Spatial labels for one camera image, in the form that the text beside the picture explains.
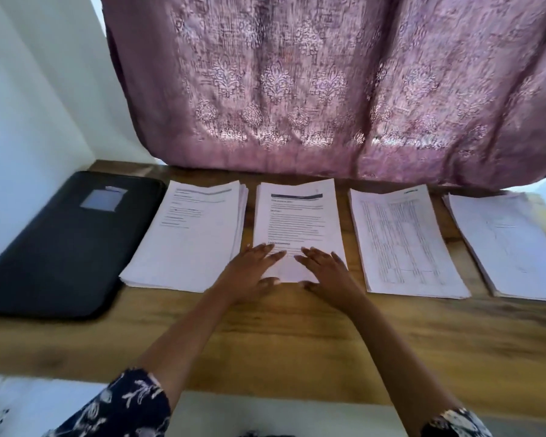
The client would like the person's right hand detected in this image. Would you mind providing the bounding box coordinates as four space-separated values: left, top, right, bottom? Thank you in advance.
294 246 365 312

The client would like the stack of printed papers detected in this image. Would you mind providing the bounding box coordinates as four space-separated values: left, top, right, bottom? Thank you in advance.
118 180 249 294

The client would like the pink patterned curtain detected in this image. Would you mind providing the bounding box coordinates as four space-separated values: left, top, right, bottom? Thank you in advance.
98 0 546 190

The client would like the stack with dark header bar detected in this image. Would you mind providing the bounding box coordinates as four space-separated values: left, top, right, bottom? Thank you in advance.
253 179 348 284

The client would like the black folder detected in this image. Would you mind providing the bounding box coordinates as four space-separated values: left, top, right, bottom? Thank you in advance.
0 171 167 320

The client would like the white curtain lining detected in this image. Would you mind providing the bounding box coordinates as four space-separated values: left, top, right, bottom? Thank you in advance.
0 0 160 164

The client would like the person's left hand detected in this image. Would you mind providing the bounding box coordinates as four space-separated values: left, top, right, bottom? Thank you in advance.
214 243 288 303

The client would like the person's left forearm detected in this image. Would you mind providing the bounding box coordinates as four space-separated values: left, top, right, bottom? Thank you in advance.
136 291 238 406

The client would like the body figure paper stack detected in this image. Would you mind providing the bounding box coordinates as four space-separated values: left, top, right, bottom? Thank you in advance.
443 192 546 303

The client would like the stack of table-printed sheets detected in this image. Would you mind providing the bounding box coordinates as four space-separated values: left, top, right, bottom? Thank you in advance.
349 185 473 300

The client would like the person's right forearm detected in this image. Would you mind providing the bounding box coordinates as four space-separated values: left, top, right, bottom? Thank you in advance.
346 300 460 433

